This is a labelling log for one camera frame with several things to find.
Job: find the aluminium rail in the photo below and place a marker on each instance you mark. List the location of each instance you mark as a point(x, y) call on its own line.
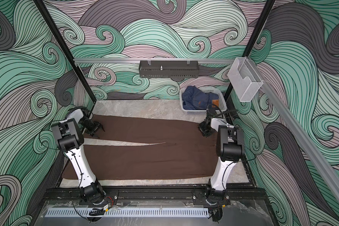
point(311, 103)
point(118, 60)

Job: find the white slotted cable duct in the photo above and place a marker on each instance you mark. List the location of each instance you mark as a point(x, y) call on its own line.
point(130, 212)

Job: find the aluminium rail back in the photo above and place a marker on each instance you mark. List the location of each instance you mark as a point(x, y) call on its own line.
point(118, 60)

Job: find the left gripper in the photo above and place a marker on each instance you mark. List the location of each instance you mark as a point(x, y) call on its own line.
point(97, 125)

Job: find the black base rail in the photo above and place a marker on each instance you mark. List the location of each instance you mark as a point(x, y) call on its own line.
point(195, 194)

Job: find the white mesh wall holder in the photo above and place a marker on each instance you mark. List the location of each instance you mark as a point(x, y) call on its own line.
point(245, 78)

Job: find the blue jeans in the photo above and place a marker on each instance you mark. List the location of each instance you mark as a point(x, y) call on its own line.
point(195, 99)

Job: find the black perforated metal tray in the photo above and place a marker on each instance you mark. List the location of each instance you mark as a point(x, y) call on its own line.
point(169, 69)

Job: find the white plastic basket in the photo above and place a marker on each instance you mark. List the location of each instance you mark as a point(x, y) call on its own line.
point(206, 89)

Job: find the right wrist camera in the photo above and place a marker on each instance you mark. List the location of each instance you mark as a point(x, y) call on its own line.
point(211, 112)

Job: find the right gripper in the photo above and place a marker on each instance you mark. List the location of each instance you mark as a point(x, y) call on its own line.
point(200, 127)

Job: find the aluminium rail right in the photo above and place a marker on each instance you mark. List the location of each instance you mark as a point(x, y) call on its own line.
point(311, 103)

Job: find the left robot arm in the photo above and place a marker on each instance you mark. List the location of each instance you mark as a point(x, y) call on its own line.
point(70, 139)

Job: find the brown trousers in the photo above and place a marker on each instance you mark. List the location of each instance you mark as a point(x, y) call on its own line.
point(158, 149)

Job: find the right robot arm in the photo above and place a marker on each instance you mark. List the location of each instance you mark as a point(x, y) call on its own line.
point(229, 149)

